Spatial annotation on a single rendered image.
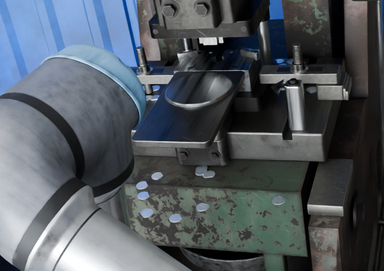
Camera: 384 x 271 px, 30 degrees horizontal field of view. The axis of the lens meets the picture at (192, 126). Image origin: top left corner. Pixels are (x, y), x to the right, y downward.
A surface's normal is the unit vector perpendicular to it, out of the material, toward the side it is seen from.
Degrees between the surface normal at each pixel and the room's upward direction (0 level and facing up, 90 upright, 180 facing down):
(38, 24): 90
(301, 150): 90
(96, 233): 34
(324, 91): 90
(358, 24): 74
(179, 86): 0
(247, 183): 0
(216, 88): 0
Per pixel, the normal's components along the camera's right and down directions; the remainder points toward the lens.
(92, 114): 0.78, -0.18
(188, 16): -0.30, 0.52
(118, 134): 0.87, 0.25
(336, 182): -0.16, -0.85
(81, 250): -0.05, -0.13
